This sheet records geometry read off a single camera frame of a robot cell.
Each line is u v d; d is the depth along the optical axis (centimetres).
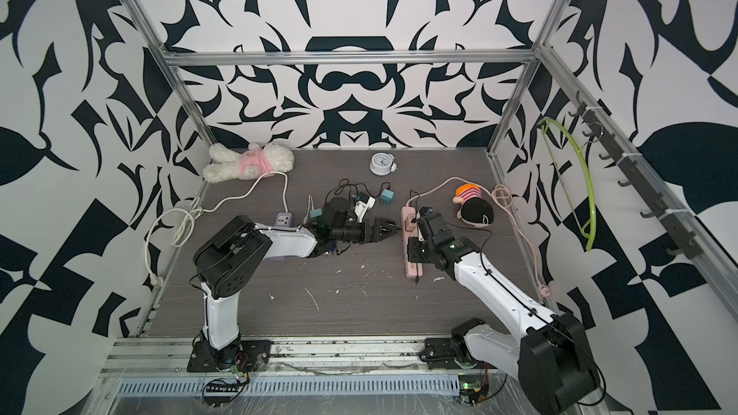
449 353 74
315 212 99
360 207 85
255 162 105
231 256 54
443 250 60
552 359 40
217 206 101
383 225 79
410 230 89
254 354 75
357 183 101
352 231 81
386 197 103
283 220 96
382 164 111
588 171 69
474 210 92
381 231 79
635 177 54
